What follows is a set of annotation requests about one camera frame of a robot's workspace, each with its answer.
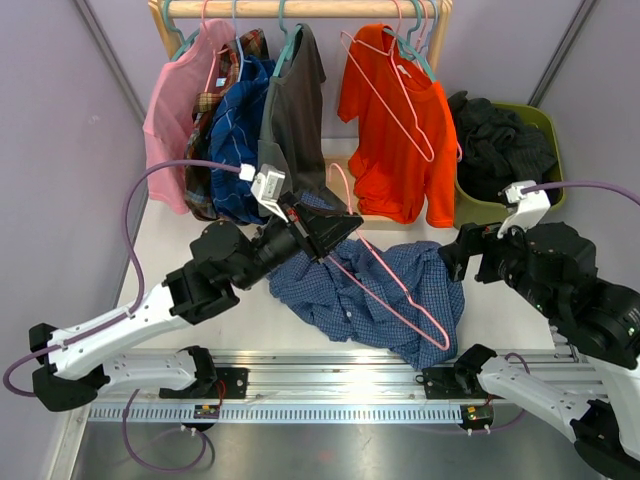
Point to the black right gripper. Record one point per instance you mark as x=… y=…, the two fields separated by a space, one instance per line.
x=481 y=238

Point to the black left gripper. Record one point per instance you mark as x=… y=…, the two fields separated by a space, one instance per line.
x=318 y=231

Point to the blue small-check shirt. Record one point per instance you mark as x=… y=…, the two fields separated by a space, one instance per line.
x=400 y=299

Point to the dark pinstriped shirt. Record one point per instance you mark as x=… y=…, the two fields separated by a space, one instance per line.
x=498 y=147

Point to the pink wire hanger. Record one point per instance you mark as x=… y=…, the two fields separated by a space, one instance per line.
x=395 y=103

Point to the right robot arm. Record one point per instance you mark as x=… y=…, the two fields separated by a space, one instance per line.
x=554 y=269

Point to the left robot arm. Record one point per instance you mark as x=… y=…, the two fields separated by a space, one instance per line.
x=79 y=364

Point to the grey t-shirt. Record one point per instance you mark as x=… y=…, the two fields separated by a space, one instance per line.
x=290 y=135

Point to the orange t-shirt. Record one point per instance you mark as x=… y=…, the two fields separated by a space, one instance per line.
x=406 y=160

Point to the blue plaid shirt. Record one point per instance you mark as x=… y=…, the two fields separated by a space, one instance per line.
x=234 y=138

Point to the brown yellow plaid shirt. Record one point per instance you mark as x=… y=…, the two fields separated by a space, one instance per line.
x=225 y=73

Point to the pink t-shirt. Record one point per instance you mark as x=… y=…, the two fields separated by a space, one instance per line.
x=168 y=123

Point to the teal hanger of orange shirt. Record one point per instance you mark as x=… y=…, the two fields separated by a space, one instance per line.
x=409 y=47

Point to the teal hanger of grey shirt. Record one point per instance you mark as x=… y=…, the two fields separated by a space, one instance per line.
x=287 y=51

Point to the pink hanger of brown shirt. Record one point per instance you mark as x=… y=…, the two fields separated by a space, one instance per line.
x=213 y=42

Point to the teal hanger of pink shirt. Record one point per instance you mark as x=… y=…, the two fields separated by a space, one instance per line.
x=183 y=43

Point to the pink spare hanger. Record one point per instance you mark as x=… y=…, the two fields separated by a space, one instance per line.
x=433 y=56

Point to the blue hanger of plaid shirt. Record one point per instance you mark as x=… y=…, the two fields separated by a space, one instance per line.
x=238 y=42

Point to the blue spare hanger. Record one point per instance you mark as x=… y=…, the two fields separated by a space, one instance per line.
x=435 y=21

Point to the green plastic bin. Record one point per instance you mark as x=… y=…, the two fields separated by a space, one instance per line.
x=468 y=209

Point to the wooden clothes rack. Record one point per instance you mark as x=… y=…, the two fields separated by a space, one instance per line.
x=167 y=181

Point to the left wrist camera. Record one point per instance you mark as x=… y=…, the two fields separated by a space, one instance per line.
x=266 y=186

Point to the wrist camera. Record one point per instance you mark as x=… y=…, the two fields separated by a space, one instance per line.
x=525 y=209
x=266 y=186

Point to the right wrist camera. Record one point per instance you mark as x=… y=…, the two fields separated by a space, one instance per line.
x=525 y=209

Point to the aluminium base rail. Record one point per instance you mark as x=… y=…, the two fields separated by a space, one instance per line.
x=355 y=386

